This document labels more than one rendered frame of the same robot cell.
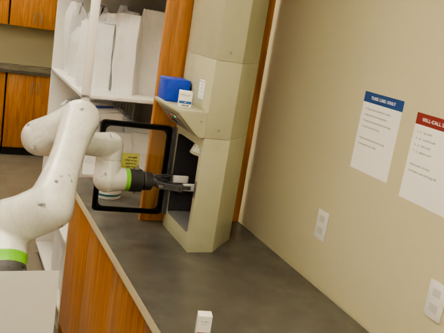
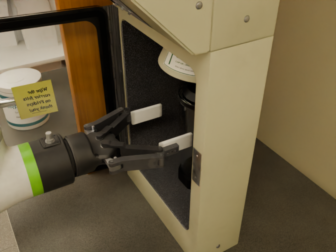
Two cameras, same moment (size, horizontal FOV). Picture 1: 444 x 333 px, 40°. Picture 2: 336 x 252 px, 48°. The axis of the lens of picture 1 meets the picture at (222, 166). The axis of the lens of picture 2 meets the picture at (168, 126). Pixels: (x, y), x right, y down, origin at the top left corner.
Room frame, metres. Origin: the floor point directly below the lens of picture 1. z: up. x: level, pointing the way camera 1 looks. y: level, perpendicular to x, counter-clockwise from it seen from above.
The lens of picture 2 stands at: (1.88, 0.18, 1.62)
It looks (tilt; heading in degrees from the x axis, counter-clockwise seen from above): 36 degrees down; 355
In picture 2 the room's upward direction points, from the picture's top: straight up
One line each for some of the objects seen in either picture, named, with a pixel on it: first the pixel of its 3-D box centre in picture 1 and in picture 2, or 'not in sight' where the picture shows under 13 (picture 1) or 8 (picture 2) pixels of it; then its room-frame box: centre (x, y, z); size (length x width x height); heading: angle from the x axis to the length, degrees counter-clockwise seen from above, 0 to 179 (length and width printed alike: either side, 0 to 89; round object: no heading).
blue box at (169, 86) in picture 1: (174, 88); not in sight; (2.53, 0.24, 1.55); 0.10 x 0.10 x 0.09; 25
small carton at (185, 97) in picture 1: (185, 98); not in sight; (2.40, 0.18, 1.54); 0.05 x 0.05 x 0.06; 9
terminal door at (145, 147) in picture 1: (131, 168); (43, 110); (2.56, 0.38, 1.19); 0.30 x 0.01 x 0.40; 108
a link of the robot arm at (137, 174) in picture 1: (135, 179); (52, 160); (2.39, 0.33, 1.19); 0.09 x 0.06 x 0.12; 25
